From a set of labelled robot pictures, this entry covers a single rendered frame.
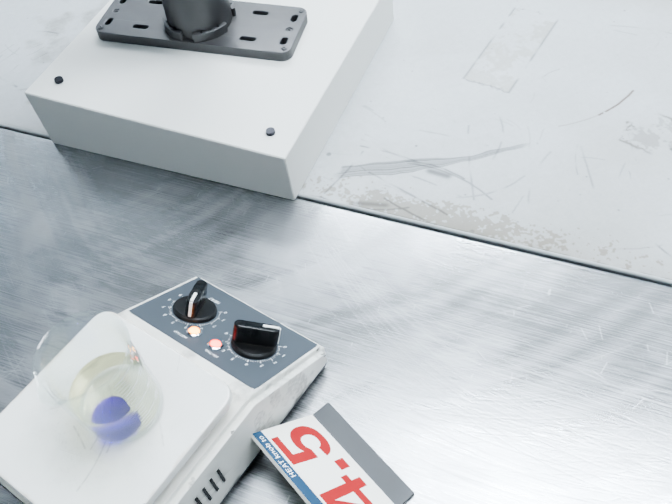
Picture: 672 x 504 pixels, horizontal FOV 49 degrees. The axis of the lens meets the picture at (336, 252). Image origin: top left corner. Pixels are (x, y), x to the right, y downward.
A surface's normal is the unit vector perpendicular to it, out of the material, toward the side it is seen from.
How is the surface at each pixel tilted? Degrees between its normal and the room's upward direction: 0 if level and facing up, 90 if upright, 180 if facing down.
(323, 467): 40
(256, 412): 90
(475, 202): 0
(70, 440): 0
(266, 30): 3
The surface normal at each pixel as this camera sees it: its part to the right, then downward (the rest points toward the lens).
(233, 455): 0.81, 0.40
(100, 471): -0.11, -0.60
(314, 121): 0.92, 0.24
